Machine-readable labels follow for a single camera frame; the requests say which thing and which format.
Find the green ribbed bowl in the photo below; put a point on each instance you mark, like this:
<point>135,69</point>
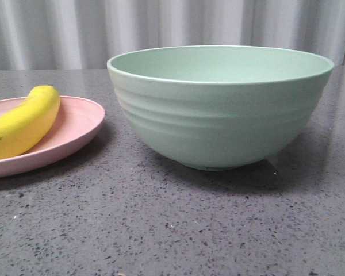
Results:
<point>217,107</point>

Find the white pleated curtain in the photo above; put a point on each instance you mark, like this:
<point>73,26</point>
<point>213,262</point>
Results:
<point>85,34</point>

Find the pink plate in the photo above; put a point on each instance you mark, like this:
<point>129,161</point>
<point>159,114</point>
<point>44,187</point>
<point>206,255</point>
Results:
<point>77,123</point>

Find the yellow banana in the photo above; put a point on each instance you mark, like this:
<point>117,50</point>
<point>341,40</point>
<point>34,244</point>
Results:
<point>22,127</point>

